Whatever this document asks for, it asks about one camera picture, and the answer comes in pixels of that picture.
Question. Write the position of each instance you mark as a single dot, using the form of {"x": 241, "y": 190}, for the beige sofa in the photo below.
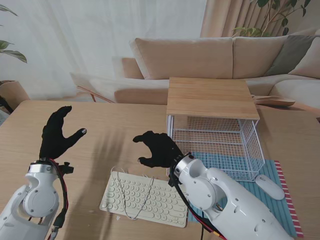
{"x": 187, "y": 60}

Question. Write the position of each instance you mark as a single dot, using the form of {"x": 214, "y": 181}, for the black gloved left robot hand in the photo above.
{"x": 53, "y": 140}

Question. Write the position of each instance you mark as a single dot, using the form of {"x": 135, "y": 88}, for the white sheer curtain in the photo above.
{"x": 87, "y": 45}

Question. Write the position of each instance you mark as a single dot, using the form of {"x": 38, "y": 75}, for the green plant in beige pot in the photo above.
{"x": 15, "y": 53}

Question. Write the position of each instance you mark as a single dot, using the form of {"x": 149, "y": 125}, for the wooden dish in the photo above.
{"x": 275, "y": 101}

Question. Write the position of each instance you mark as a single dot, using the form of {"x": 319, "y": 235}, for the cream keyboard with round keys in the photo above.
{"x": 162, "y": 200}

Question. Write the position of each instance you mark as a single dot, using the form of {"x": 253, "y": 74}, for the gray cushion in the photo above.
{"x": 290, "y": 55}

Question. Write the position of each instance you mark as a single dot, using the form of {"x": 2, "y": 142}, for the white computer mouse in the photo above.
{"x": 271, "y": 187}

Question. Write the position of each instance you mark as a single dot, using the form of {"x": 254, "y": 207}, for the blue striped mouse pad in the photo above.
{"x": 270, "y": 212}

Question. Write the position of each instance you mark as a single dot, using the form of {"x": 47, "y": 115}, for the beige curtain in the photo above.
{"x": 225, "y": 17}

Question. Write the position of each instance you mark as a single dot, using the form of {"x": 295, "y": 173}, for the black tripod stand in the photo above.
{"x": 5, "y": 105}

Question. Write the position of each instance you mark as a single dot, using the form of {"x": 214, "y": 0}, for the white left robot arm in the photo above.
{"x": 32, "y": 197}

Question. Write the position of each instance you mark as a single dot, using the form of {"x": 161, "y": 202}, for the beige plant pot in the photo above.
{"x": 13, "y": 91}

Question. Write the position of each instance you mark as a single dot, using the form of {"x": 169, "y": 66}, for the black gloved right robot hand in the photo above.
{"x": 162, "y": 150}

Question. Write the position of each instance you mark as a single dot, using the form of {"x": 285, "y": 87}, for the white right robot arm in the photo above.
{"x": 225, "y": 197}

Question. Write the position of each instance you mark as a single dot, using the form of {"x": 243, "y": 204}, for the tall green leafy plant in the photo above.
{"x": 272, "y": 17}

